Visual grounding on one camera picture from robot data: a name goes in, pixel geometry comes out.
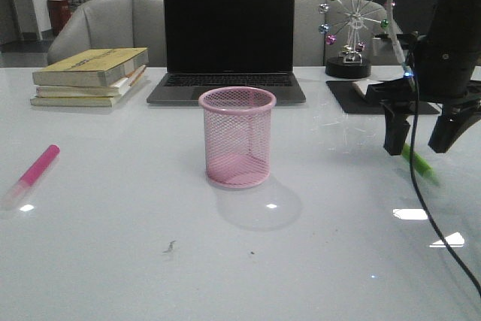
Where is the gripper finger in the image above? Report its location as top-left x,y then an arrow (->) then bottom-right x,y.
380,100 -> 415,156
428,98 -> 480,153

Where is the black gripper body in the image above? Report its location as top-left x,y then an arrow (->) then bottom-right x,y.
365,33 -> 480,111

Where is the green highlighter pen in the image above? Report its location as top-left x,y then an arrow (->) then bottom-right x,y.
401,144 -> 440,186

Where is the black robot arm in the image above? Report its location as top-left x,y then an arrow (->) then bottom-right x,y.
366,0 -> 480,156

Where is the pink mesh pen holder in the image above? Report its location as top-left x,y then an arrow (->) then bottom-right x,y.
198,86 -> 277,189

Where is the black mouse pad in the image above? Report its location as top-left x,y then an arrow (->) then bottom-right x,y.
325,79 -> 440,115

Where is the white computer mouse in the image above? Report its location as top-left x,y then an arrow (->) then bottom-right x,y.
352,80 -> 373,98

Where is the ferris wheel desk toy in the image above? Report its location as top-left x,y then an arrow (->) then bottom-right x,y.
317,0 -> 391,79

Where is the right grey armchair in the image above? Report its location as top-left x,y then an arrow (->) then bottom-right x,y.
293,0 -> 397,66

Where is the grey armchair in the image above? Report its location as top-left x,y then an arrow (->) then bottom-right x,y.
293,0 -> 397,66
47,0 -> 167,67

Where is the grey laptop computer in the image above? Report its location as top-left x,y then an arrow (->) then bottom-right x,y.
147,0 -> 306,105

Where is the middle cream book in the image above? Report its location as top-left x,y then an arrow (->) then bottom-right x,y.
36,65 -> 147,98

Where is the left grey armchair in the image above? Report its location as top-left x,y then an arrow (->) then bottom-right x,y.
47,0 -> 167,67

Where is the top yellow book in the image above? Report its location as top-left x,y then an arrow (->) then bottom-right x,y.
32,47 -> 149,86

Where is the yellow book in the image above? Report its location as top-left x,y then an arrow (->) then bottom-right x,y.
32,47 -> 149,86
30,76 -> 144,107

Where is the bottom yellow book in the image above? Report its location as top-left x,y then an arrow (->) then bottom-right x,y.
30,76 -> 144,107

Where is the pink highlighter pen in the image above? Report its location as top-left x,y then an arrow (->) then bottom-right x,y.
1,144 -> 60,211

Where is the red trash bin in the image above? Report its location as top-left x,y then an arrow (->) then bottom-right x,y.
47,0 -> 71,35

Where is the white braided cable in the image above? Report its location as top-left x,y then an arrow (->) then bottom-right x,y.
386,0 -> 407,70

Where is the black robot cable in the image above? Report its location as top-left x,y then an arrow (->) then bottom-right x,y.
404,50 -> 481,298

